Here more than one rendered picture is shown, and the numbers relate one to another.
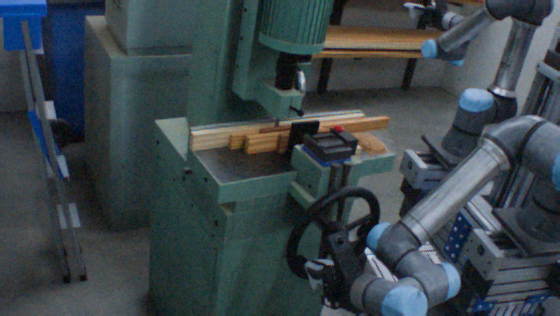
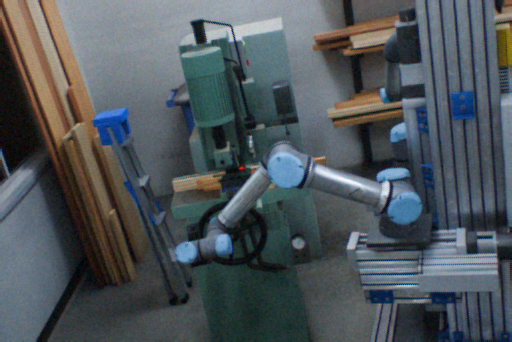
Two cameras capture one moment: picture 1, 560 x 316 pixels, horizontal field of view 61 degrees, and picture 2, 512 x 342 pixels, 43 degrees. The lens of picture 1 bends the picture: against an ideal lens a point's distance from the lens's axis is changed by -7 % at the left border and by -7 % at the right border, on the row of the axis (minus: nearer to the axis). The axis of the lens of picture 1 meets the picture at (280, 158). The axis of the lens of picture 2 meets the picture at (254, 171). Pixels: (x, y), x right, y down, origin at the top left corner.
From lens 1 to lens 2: 199 cm
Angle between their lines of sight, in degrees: 36
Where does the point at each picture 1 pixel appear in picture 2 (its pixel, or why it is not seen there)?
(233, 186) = (180, 208)
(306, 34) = (208, 114)
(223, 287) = (200, 278)
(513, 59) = not seen: hidden behind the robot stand
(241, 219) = not seen: hidden behind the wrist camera
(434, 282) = (206, 242)
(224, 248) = not seen: hidden behind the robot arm
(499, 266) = (355, 257)
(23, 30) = (109, 132)
